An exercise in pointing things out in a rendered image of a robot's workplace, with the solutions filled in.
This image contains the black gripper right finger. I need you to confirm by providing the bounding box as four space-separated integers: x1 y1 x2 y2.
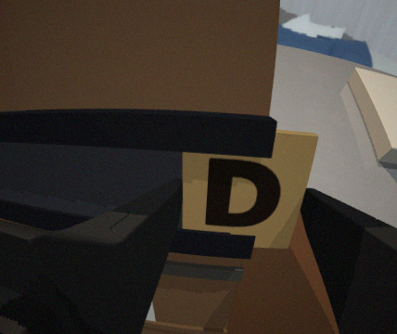
300 188 397 334

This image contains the white paper ticket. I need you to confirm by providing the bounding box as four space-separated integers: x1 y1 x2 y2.
146 302 155 322

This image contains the brown angled board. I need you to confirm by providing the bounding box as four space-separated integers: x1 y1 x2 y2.
0 0 280 334

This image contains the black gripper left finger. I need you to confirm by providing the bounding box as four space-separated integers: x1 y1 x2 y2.
0 179 183 334

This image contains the tan tile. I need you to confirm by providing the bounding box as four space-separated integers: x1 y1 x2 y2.
183 129 318 249

